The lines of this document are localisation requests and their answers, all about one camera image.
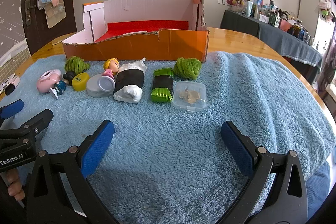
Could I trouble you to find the yellow bottle cap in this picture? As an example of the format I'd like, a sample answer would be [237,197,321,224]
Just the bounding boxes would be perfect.
[72,72,90,91]

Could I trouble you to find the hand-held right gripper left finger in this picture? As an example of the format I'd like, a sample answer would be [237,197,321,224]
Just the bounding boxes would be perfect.
[25,120,118,224]

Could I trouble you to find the black white snack packet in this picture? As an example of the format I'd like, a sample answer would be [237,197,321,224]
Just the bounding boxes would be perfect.
[113,57,146,103]

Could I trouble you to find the blue towel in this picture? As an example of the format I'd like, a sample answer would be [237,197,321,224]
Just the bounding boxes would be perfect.
[0,51,336,224]

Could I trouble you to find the person's left hand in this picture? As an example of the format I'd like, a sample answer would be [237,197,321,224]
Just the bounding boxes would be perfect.
[5,169,26,207]

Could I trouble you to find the green yarn scrubber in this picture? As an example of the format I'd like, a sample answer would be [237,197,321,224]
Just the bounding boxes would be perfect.
[64,56,91,75]
[174,57,202,81]

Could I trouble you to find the dark brown door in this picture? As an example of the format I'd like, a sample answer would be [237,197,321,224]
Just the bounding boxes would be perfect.
[21,0,79,55]

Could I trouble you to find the white black toy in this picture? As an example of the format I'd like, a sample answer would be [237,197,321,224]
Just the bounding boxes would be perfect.
[0,76,21,96]

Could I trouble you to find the clear plastic box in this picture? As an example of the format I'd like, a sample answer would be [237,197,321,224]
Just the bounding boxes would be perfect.
[172,80,207,111]

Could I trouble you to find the side table with dark cloth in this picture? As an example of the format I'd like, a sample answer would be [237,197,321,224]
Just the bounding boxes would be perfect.
[220,9,323,84]

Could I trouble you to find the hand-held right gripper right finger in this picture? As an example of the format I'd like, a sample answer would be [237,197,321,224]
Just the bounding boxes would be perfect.
[220,121,309,224]

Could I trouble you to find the blond girl figurine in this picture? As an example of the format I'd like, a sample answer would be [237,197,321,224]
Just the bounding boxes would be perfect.
[103,58,121,83]

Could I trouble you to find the group of bottles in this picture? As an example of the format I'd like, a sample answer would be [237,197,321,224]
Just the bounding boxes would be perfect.
[243,0,319,48]

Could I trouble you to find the person's blue trousers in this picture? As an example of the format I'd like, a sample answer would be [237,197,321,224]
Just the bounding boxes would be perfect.
[306,161,332,219]

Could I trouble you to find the green black snack packet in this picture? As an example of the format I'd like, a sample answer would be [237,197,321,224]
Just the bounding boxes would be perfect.
[151,68,174,103]

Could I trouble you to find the pink round toy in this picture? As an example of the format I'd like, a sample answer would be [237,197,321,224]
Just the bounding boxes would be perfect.
[36,69,63,93]

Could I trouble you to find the white cabinet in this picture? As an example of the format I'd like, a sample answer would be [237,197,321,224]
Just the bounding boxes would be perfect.
[299,0,336,56]

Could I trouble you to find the metal door handle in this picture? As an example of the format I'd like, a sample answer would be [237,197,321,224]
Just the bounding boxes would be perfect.
[25,0,36,28]

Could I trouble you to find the orange cardboard box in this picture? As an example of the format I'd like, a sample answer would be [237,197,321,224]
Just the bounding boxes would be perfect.
[62,0,210,62]

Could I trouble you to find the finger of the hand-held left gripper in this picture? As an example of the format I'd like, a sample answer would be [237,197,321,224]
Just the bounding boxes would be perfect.
[0,109,54,147]
[0,99,25,120]

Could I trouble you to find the dark-haired boy figurine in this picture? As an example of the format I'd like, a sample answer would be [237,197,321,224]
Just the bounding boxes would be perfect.
[50,71,76,100]

